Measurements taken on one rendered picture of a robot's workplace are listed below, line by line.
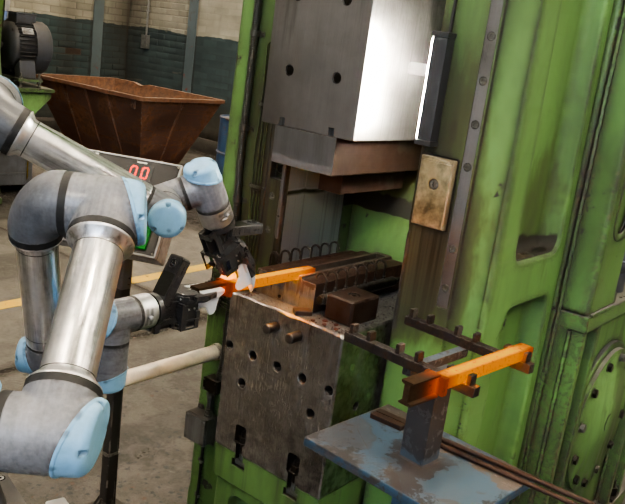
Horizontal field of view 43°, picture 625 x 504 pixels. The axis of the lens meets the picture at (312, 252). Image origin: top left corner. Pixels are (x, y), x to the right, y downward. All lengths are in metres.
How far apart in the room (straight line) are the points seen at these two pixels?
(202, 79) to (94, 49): 1.63
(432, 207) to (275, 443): 0.74
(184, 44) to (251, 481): 9.12
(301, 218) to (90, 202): 1.04
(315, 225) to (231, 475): 0.76
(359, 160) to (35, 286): 0.89
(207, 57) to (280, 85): 8.63
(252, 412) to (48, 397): 1.05
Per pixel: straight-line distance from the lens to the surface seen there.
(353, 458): 1.71
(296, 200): 2.30
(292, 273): 2.04
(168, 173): 2.29
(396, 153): 2.18
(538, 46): 1.88
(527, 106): 1.88
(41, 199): 1.43
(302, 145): 2.02
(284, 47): 2.06
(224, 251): 1.82
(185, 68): 10.96
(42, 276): 1.55
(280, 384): 2.09
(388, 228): 2.45
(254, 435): 2.20
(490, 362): 1.58
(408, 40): 2.05
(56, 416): 1.20
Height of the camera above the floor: 1.58
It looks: 15 degrees down
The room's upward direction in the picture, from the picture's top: 8 degrees clockwise
